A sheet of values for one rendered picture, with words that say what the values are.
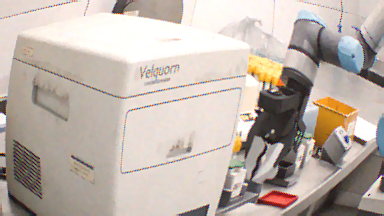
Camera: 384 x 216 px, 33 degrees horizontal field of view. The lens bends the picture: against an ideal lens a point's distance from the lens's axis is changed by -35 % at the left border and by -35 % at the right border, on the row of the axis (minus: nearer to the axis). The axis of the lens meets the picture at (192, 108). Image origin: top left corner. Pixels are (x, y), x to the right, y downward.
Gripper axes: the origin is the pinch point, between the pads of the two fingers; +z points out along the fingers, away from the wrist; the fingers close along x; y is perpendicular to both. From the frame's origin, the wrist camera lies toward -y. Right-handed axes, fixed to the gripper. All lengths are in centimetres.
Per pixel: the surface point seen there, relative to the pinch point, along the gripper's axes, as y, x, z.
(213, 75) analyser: -34.8, -4.5, -4.4
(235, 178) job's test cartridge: -11.7, -2.4, 2.1
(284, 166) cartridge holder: 19.5, 2.7, -8.4
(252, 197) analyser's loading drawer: -3.3, -3.4, 3.1
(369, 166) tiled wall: 257, 33, -74
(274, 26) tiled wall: 106, 60, -71
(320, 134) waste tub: 45, 6, -24
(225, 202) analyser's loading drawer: -10.5, -2.4, 6.2
